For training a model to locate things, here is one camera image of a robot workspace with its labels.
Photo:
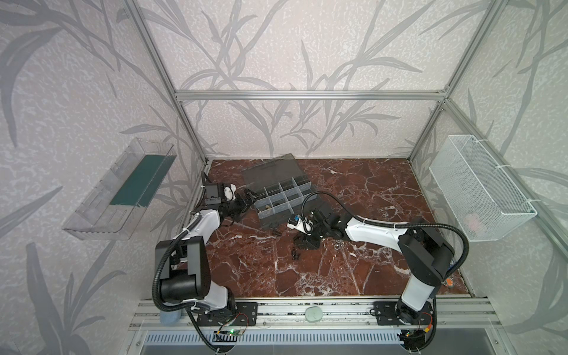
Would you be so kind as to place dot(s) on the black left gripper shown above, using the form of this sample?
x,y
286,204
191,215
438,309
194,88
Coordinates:
x,y
244,202

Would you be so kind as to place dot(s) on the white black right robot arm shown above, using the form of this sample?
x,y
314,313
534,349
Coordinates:
x,y
432,251

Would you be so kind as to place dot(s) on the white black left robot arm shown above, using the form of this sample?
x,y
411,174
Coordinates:
x,y
183,279

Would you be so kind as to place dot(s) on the grey compartment organizer box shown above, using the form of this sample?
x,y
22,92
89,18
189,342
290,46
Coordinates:
x,y
282,187

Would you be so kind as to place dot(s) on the green oval button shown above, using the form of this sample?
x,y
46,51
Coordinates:
x,y
314,314

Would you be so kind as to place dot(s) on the green circuit board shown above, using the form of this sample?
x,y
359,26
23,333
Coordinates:
x,y
229,335

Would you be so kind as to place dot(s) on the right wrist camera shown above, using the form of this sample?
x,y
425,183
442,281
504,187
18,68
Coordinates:
x,y
300,224

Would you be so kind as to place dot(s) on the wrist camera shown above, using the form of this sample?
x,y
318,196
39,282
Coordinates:
x,y
300,224
216,194

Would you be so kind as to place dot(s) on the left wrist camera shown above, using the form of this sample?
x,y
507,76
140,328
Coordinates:
x,y
216,194

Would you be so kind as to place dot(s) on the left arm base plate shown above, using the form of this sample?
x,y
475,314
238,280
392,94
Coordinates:
x,y
242,314

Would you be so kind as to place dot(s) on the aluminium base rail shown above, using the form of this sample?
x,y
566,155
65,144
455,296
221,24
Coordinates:
x,y
302,313

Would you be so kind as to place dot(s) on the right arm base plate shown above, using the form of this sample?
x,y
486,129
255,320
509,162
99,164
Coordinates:
x,y
396,313

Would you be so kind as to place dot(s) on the aluminium horizontal frame bar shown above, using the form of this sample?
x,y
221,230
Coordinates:
x,y
317,95

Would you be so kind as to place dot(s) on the clear plastic wall bin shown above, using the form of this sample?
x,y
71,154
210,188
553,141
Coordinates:
x,y
116,205

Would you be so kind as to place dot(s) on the white wire mesh basket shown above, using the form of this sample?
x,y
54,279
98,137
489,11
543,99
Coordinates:
x,y
485,201

